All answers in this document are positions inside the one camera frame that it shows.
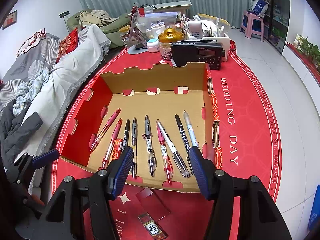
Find dark patterned small box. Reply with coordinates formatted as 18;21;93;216
138;212;168;240

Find black double-tip marker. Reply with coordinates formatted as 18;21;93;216
175;114;194;175

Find white sofa blanket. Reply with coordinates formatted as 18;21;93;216
17;25;111;158

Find dark red flat case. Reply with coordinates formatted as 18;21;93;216
136;187;170;222

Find pink plastic stool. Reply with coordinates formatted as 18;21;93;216
240;11;264;41

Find thin pink pen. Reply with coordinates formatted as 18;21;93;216
157;126;174;185

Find black radio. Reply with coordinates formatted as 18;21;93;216
171;41;226;70

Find grey grip gel pen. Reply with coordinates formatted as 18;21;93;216
131;118;137;178

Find clear black gel pen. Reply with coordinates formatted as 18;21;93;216
156;119;191;178

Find white storage basket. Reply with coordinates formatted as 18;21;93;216
186;13;231;62

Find green armchair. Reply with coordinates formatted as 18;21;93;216
67;9;130;48

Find silver white pen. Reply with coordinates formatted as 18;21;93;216
183;110;199;146

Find red pink gel pen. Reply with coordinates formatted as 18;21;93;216
90;108;121;152

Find red cardboard fruit box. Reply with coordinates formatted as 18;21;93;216
59;63;222;192

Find green potted plants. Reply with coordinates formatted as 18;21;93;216
294;34;320;71

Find clear pen yellow ink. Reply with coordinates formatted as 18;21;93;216
145;115;157;177

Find white cream jar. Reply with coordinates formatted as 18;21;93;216
146;38;159;53

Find metal phone stand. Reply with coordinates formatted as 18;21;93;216
119;3;149;55

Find pink red clip pen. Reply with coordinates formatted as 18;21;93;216
101;119;123;169

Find gold lid jar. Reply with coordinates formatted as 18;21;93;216
158;28;184;61

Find black marker pen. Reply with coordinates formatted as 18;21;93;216
122;119;130;151

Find red embroidered cushion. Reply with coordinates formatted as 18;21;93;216
56;29;78;63

